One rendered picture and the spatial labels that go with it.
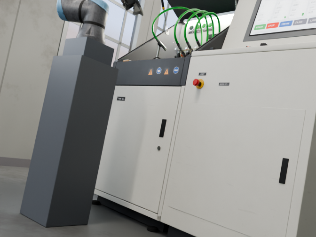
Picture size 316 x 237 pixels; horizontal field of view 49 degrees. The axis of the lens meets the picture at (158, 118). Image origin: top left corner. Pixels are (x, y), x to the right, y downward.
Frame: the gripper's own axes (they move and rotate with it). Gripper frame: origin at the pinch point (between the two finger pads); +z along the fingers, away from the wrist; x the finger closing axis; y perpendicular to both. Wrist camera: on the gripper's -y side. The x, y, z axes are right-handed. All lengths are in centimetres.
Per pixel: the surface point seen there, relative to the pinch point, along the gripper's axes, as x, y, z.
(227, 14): 5, -49, 31
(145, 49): -20.6, 5.4, 15.8
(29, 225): 37, 121, 80
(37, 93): -130, 80, -35
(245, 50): 67, 0, 69
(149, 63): 14.8, 22.1, 36.6
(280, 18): 56, -36, 62
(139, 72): 7.6, 28.0, 36.4
